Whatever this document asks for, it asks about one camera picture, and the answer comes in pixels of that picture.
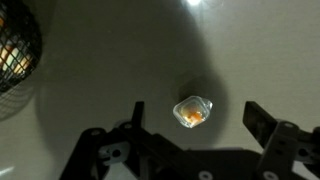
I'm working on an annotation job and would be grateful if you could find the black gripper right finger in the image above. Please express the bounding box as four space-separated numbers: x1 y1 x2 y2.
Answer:
242 101 278 148

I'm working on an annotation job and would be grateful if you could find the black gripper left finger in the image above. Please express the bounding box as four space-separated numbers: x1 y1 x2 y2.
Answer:
132 101 144 128

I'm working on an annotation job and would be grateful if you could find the packaged burger candy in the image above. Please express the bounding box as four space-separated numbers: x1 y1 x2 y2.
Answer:
173 96 213 128
0 45 32 75

